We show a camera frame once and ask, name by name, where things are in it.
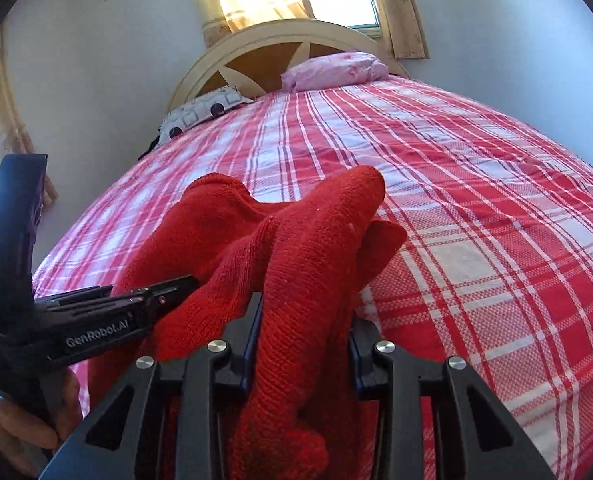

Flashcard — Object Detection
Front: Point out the beige curtain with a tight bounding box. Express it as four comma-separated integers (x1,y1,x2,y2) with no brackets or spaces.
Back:
371,0,429,59
0,45,57,206
186,0,317,48

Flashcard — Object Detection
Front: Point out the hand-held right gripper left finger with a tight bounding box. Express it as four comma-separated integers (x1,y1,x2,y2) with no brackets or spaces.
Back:
39,292,264,480

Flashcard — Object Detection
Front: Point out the black cloth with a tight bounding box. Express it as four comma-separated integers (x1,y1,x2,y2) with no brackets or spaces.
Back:
137,135,163,161

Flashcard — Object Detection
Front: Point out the person's left hand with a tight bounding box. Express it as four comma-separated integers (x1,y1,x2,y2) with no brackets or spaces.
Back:
0,366,83,461

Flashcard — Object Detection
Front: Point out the red knitted sweater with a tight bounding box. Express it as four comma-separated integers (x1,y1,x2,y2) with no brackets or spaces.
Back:
86,165,408,480

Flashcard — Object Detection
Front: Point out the pink pillow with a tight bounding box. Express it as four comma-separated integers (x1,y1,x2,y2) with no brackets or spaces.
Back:
280,51,389,93

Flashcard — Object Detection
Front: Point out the white patterned pillow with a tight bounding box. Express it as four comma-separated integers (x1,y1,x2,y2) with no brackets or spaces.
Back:
157,85,254,146

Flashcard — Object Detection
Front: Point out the red plaid bed sheet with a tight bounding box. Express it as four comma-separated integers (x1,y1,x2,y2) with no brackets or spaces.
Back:
31,75,593,480

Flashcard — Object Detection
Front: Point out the cream wooden headboard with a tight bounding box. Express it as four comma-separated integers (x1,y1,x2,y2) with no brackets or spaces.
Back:
166,19,409,113

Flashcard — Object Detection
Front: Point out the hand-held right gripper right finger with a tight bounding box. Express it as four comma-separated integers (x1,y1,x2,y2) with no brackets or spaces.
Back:
349,317,542,480

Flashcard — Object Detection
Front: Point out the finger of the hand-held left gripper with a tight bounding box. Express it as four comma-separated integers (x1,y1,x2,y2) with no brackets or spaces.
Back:
35,285,114,307
110,275,200,313

